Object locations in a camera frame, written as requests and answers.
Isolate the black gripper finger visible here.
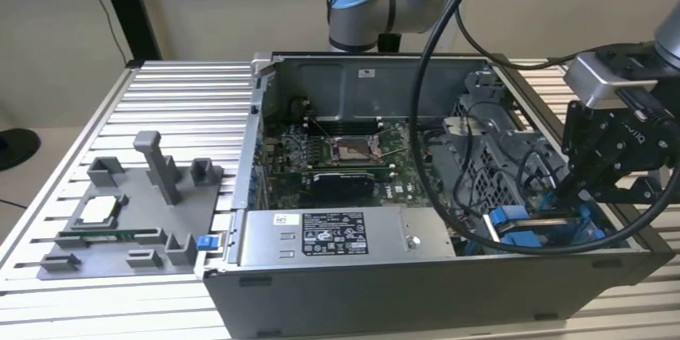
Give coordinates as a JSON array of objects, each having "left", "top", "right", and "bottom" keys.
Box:
[
  {"left": 554, "top": 163, "right": 614, "bottom": 203},
  {"left": 592, "top": 174, "right": 667, "bottom": 206}
]

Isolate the blue disk wire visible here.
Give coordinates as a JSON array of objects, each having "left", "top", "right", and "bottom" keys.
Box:
[{"left": 536, "top": 190, "right": 559, "bottom": 213}]

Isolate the black disk wire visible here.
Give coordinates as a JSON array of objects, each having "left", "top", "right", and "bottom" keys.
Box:
[{"left": 522, "top": 144, "right": 566, "bottom": 197}]

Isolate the hard disk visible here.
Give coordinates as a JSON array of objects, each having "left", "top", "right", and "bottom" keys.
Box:
[{"left": 487, "top": 205, "right": 606, "bottom": 238}]

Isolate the grey metal disk bay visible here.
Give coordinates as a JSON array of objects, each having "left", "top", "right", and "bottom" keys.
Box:
[{"left": 440, "top": 71, "right": 575, "bottom": 213}]

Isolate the blue plastic bay clip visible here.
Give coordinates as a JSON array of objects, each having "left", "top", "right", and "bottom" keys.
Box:
[{"left": 502, "top": 232, "right": 547, "bottom": 246}]

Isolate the green motherboard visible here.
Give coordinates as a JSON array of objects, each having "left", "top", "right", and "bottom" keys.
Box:
[{"left": 263, "top": 116, "right": 446, "bottom": 212}]

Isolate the silver power supply unit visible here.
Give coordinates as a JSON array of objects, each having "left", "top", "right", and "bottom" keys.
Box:
[{"left": 238, "top": 208, "right": 458, "bottom": 268}]

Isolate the CPU socket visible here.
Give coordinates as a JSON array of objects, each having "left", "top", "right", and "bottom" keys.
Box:
[{"left": 328, "top": 135, "right": 384, "bottom": 166}]

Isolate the black graphics card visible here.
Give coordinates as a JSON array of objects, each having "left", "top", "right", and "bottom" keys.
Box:
[{"left": 311, "top": 171, "right": 376, "bottom": 200}]

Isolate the dark grey PC case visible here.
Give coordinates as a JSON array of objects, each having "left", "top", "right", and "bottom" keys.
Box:
[{"left": 204, "top": 51, "right": 676, "bottom": 339}]

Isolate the grey plastic parts rack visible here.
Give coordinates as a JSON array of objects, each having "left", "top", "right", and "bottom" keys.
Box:
[{"left": 36, "top": 131, "right": 228, "bottom": 281}]

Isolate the green RAM stick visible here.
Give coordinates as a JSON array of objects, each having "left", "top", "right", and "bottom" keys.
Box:
[{"left": 58, "top": 229, "right": 160, "bottom": 240}]

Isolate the silver CPU chip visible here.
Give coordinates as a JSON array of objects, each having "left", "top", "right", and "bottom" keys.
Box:
[{"left": 76, "top": 197, "right": 122, "bottom": 225}]

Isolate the black round stand base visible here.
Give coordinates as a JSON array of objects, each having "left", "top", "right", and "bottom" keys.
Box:
[{"left": 0, "top": 127, "right": 43, "bottom": 171}]

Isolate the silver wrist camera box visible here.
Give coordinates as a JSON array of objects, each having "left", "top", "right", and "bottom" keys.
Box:
[{"left": 563, "top": 52, "right": 662, "bottom": 111}]

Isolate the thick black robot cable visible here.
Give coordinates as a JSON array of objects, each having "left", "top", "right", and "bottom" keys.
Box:
[{"left": 411, "top": 0, "right": 680, "bottom": 256}]

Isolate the thin black camera cable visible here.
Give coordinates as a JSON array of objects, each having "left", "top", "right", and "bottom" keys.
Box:
[{"left": 452, "top": 0, "right": 583, "bottom": 70}]

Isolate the black metal post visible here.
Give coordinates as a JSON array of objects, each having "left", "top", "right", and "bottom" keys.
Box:
[{"left": 95, "top": 0, "right": 164, "bottom": 62}]

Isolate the thin black wall cable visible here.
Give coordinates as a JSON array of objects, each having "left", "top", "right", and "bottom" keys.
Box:
[{"left": 82, "top": 0, "right": 131, "bottom": 63}]

